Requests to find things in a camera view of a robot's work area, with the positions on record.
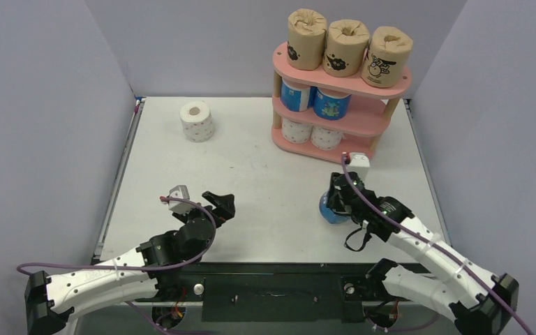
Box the blue roll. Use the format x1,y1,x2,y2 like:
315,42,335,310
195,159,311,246
318,191,350,225
280,79,316,112
313,87,352,120

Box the white floral roll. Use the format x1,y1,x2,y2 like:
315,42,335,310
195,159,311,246
310,126,344,151
179,101,215,142
281,119,313,144

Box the brown paper roll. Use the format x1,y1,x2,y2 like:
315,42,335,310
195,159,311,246
322,20,371,77

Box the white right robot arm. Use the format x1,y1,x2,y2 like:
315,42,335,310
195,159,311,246
325,172,519,334

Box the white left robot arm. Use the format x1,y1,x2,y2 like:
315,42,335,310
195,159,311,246
24,185,236,334

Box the pink three-tier wooden shelf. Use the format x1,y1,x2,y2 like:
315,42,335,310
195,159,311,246
271,43,412,162

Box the brown wrapped roll on shelf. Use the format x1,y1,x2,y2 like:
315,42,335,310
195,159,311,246
287,8,327,70

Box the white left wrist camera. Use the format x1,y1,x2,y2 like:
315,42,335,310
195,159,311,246
160,185,192,215

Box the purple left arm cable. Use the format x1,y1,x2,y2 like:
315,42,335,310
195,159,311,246
17,196,218,335

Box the aluminium frame rail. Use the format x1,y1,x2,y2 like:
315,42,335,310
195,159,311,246
57,281,157,334

